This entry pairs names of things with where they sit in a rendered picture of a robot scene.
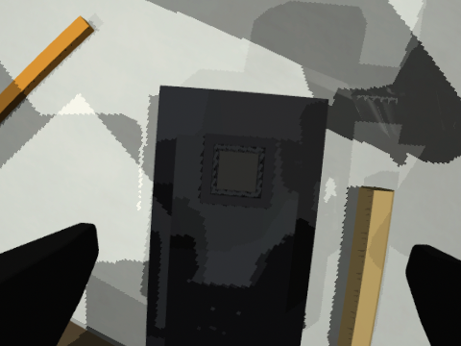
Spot orange rectangular rod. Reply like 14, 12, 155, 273
0, 16, 95, 123

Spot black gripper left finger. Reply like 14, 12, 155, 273
0, 223, 99, 346

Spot grey rectangular floor panel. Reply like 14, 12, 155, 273
57, 320, 114, 346

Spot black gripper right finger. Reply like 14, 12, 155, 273
404, 243, 461, 346

